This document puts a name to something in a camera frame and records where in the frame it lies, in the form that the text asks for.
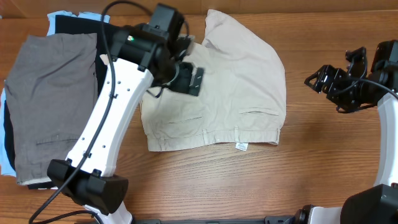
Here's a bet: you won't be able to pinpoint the light blue garment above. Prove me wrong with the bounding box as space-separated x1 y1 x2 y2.
1 11 101 177

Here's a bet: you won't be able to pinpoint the black garment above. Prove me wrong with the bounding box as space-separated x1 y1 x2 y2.
2 14 121 190

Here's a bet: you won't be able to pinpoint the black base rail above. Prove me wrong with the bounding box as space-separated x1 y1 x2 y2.
131 215 295 224

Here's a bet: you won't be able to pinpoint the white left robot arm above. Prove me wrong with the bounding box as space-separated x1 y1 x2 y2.
47 4 204 223

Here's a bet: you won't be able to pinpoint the beige shorts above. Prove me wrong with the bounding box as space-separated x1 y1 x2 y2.
141 9 286 152

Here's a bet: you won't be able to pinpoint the grey shorts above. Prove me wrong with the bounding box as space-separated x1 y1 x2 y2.
5 34 98 185

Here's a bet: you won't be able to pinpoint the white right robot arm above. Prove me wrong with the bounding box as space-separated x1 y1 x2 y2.
286 40 397 223

